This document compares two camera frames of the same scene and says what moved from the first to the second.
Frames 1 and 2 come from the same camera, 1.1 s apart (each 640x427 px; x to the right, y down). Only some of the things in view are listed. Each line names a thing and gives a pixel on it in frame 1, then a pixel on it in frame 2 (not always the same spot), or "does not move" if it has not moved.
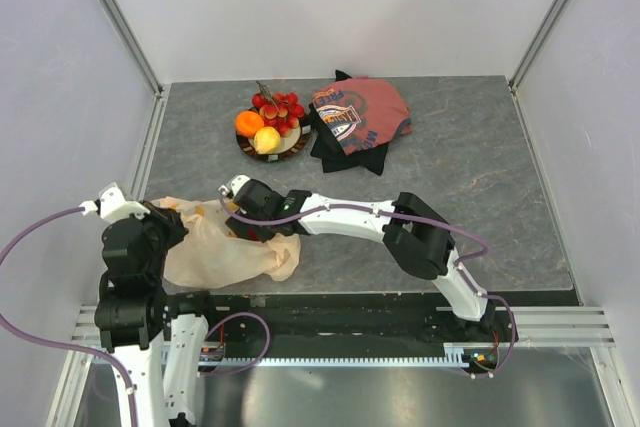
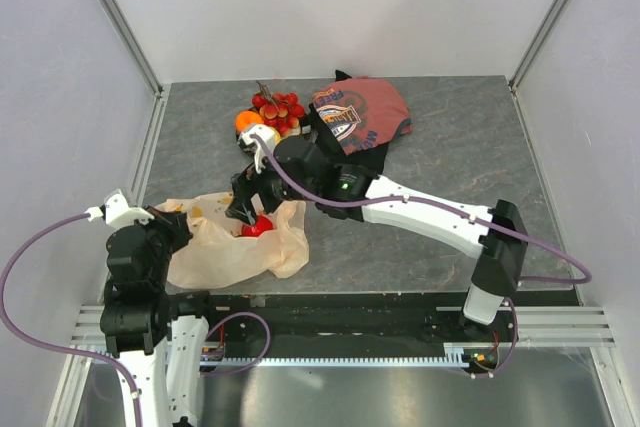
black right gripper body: (240, 227) -> (272, 186)
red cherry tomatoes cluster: (279, 110) does not move
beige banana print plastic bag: (207, 256) does not move
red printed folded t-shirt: (361, 112) does not move
